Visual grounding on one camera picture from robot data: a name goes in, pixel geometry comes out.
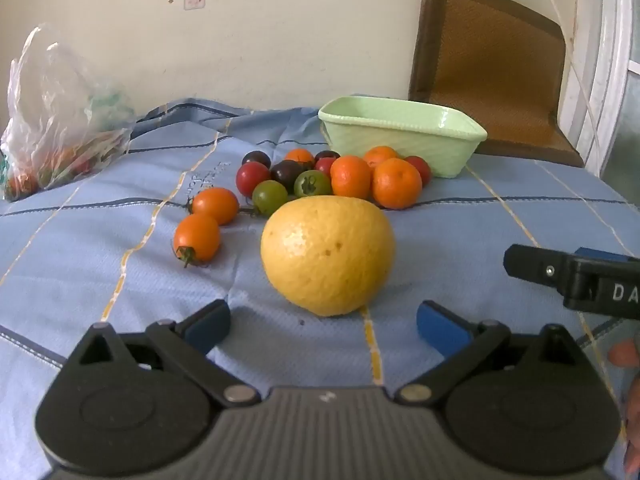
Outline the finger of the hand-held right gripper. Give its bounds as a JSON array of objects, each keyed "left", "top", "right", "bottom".
[
  {"left": 503, "top": 243, "right": 576, "bottom": 292},
  {"left": 574, "top": 247, "right": 640, "bottom": 264}
]

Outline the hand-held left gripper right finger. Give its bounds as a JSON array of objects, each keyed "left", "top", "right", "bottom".
[{"left": 395, "top": 300, "right": 593, "bottom": 406}]

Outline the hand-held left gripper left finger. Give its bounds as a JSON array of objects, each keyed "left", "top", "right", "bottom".
[{"left": 65, "top": 299, "right": 261, "bottom": 406}]

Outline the oval orange cherry tomato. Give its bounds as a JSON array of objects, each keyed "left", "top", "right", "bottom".
[
  {"left": 187, "top": 187, "right": 240, "bottom": 226},
  {"left": 173, "top": 213, "right": 222, "bottom": 267}
]

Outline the yellow grapefruit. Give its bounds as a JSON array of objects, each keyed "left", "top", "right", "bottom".
[{"left": 260, "top": 196, "right": 396, "bottom": 317}]

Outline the green cherry tomato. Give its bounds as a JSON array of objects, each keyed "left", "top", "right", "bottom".
[
  {"left": 251, "top": 180, "right": 289, "bottom": 217},
  {"left": 293, "top": 170, "right": 332, "bottom": 198}
]

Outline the tangerine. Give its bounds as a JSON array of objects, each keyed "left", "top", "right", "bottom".
[
  {"left": 363, "top": 145, "right": 399, "bottom": 168},
  {"left": 330, "top": 155, "right": 373, "bottom": 200},
  {"left": 371, "top": 158, "right": 423, "bottom": 210}
]

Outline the green plastic basket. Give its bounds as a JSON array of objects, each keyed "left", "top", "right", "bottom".
[{"left": 318, "top": 96, "right": 488, "bottom": 179}]

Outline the person's right hand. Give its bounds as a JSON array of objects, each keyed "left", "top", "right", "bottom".
[{"left": 607, "top": 337, "right": 640, "bottom": 480}]

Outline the blue striped bedsheet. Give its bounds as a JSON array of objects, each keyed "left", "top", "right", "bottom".
[{"left": 0, "top": 95, "right": 640, "bottom": 480}]

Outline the brown woven mat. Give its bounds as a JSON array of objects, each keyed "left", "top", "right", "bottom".
[{"left": 407, "top": 0, "right": 586, "bottom": 168}]

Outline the clear plastic bag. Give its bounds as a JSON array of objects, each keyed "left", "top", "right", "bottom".
[{"left": 0, "top": 25, "right": 138, "bottom": 203}]

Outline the white window frame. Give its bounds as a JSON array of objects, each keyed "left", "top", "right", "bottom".
[{"left": 560, "top": 0, "right": 640, "bottom": 181}]

